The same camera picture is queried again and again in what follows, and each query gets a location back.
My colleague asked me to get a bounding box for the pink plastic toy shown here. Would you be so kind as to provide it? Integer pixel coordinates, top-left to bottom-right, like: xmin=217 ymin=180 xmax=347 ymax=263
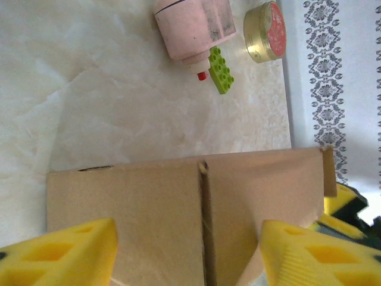
xmin=154 ymin=0 xmax=238 ymax=82

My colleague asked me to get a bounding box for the brown cardboard box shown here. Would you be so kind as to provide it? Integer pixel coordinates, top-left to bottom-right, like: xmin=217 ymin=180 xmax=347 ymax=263
xmin=46 ymin=145 xmax=338 ymax=286

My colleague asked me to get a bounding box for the gold round tin red lid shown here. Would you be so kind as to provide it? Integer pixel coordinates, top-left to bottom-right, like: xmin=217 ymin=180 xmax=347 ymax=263
xmin=243 ymin=1 xmax=287 ymax=64

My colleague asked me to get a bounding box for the green toy brick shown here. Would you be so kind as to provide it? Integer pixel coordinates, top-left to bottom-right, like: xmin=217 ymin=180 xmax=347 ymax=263
xmin=207 ymin=46 xmax=235 ymax=95

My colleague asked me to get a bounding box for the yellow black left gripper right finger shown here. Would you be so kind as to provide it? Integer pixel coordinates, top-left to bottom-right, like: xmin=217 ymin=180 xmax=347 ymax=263
xmin=255 ymin=219 xmax=381 ymax=286

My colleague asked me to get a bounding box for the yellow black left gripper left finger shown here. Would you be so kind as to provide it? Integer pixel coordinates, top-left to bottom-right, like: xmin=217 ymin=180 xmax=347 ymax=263
xmin=0 ymin=217 xmax=119 ymax=286

